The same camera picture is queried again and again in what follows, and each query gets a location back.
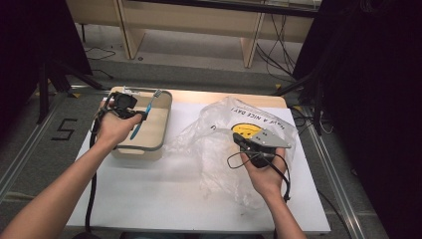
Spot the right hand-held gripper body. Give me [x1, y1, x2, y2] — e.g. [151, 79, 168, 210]
[240, 128, 293, 168]

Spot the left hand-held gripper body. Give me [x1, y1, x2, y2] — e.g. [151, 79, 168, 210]
[105, 87, 142, 120]

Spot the blue toothbrush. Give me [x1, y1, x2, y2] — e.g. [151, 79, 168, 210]
[129, 89, 163, 141]

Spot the beige storage bin grey rim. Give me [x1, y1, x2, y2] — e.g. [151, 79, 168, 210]
[108, 87, 173, 161]

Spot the clear plastic bag yellow smiley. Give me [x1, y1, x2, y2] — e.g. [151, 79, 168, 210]
[163, 96, 299, 210]

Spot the person's left hand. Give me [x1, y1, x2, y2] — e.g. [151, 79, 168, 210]
[96, 99, 143, 150]

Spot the person's right hand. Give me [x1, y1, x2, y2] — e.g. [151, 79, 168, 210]
[240, 147, 287, 200]

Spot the black tripod stand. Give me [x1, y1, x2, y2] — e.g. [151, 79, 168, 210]
[36, 58, 104, 125]
[273, 71, 324, 137]

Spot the black curtain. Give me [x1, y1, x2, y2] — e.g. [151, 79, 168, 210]
[292, 0, 422, 239]
[0, 0, 93, 140]

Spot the light wooden desk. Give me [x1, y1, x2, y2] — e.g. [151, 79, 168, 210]
[64, 0, 321, 69]

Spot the black floor cable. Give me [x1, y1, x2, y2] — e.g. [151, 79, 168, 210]
[89, 68, 114, 81]
[81, 46, 117, 62]

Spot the tangle of thin cables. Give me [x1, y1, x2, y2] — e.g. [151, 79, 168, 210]
[291, 106, 334, 135]

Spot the right hand-held gripper cable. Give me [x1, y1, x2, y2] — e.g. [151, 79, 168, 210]
[227, 150, 293, 204]

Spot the hand-held gripper cable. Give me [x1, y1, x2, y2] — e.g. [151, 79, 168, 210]
[84, 109, 107, 233]
[227, 150, 293, 204]

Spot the bundle of black cables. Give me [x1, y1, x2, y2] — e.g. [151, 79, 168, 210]
[255, 13, 300, 83]

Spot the metal floor rail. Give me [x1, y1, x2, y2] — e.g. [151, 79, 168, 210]
[0, 94, 68, 203]
[298, 106, 367, 239]

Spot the left hand-held gripper cable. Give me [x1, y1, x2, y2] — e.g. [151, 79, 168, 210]
[84, 109, 107, 233]

